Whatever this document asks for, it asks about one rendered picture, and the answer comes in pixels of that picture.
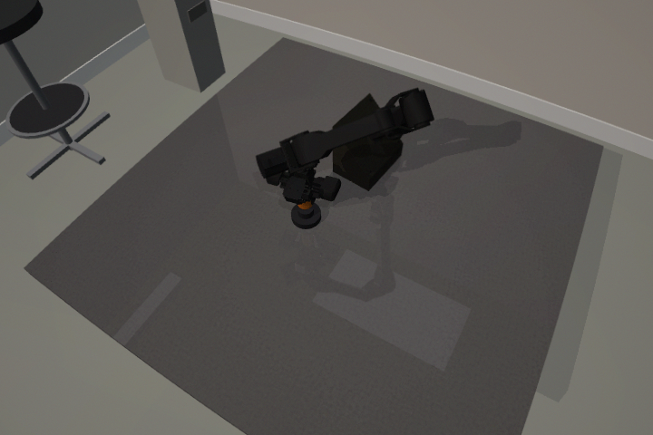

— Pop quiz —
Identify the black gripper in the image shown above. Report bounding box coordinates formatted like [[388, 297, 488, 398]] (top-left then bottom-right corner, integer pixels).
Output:
[[266, 168, 341, 205]]

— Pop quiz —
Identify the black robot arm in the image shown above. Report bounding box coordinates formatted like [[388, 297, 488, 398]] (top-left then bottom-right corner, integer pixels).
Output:
[[256, 88, 434, 205]]

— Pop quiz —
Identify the dark round pedestal with short shaft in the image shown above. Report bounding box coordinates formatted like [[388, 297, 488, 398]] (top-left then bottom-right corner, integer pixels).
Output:
[[291, 203, 321, 229]]

